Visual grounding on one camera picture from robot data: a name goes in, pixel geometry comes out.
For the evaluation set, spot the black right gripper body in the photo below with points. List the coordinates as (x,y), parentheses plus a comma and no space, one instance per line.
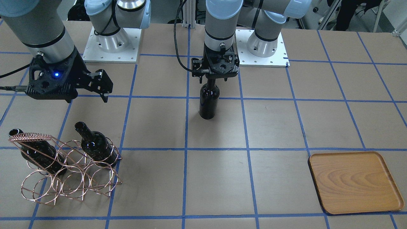
(77,66)

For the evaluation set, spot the aluminium frame post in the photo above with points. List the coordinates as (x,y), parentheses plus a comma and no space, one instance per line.
(189,10)

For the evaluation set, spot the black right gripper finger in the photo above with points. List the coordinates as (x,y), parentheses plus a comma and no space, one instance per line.
(68,99)
(104,97)

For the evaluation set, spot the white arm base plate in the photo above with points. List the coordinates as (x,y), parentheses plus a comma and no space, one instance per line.
(253,52)
(122,47)

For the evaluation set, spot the dark wine bottle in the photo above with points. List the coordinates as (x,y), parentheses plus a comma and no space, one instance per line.
(209,95)
(37,150)
(96,146)

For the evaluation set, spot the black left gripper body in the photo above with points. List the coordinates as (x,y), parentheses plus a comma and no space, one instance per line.
(211,80)

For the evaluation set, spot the wooden tray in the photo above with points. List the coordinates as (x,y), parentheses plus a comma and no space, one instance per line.
(354,182)

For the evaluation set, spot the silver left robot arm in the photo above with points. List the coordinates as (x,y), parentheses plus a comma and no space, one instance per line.
(253,25)

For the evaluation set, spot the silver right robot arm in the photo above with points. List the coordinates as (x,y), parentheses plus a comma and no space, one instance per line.
(37,25)

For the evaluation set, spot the copper wire wine basket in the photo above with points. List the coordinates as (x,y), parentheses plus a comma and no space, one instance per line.
(83,176)

